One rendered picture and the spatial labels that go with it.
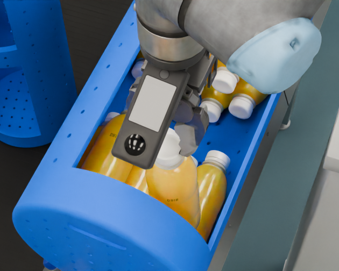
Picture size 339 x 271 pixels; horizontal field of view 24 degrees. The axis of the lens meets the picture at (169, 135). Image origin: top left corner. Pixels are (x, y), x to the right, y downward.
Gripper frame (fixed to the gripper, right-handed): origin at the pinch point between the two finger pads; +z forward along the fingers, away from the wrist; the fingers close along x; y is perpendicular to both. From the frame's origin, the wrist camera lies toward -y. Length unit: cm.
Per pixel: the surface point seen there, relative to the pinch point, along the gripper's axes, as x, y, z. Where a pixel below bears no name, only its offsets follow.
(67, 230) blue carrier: 10.0, -10.9, 11.1
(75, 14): 73, 94, 111
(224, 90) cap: 0.1, 23.3, 18.3
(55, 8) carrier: 55, 59, 61
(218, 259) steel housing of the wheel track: -6.9, 5.0, 41.1
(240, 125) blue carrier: -3.0, 24.3, 28.4
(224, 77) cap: 0.5, 23.8, 15.6
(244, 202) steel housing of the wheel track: -7.2, 17.3, 41.8
